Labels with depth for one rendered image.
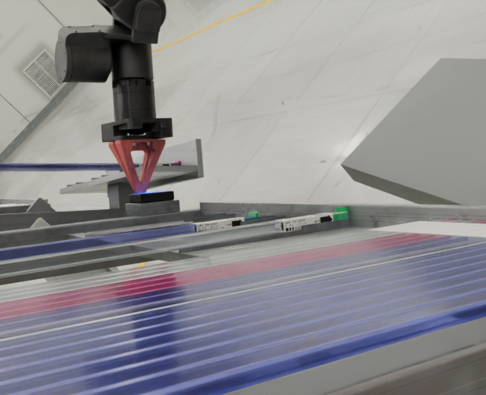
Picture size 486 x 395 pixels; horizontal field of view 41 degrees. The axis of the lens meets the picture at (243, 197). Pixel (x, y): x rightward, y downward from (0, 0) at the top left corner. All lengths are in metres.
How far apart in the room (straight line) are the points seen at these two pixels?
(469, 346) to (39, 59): 8.52
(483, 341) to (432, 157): 0.70
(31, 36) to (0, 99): 0.88
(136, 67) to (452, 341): 0.74
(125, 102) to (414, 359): 0.74
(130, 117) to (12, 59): 7.72
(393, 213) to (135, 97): 0.42
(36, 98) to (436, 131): 7.82
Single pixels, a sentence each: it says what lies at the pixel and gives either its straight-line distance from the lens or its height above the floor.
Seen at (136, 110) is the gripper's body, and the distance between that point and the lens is 0.89.
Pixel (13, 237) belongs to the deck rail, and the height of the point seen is 0.90.
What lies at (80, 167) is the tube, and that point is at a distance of 1.04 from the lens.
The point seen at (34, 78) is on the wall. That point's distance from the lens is 8.62.
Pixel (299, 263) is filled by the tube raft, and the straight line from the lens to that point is 0.38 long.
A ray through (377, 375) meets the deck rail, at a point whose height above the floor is 0.94.
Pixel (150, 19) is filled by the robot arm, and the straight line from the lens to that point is 0.88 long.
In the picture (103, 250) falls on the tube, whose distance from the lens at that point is 0.53.
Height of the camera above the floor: 1.07
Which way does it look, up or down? 24 degrees down
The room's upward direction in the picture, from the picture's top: 44 degrees counter-clockwise
